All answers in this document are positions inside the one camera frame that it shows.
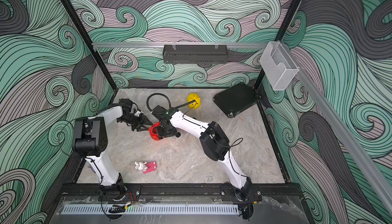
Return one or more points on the black square plate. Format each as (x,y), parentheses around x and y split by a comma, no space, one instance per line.
(236,99)

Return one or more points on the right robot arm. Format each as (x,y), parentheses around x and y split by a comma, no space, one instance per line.
(214,142)

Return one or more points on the black perforated wall tray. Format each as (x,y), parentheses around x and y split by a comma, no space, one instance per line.
(203,55)

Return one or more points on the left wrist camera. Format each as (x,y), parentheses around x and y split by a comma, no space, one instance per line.
(138,113)

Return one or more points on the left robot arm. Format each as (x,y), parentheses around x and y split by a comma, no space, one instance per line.
(91,140)

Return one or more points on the red piggy bank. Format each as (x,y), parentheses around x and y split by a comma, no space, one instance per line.
(153,130)

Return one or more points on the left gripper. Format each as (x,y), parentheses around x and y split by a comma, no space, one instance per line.
(143,123)

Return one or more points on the aluminium right rail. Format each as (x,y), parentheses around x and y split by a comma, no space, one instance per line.
(368,167)

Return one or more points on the clear plastic wall bin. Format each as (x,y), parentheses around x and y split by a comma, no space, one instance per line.
(279,65)

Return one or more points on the white bunny on pink base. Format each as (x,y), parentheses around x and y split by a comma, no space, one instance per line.
(146,167)

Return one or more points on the yellow piggy bank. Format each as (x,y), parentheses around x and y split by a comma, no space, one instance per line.
(197,101)

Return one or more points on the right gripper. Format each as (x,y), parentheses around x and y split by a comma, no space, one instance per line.
(162,134)

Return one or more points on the white vented strip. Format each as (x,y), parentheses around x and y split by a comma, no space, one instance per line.
(156,209)

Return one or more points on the aluminium back rail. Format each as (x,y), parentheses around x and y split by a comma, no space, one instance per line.
(140,44)

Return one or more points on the aluminium rail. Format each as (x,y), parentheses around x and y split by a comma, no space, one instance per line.
(140,44)
(368,167)

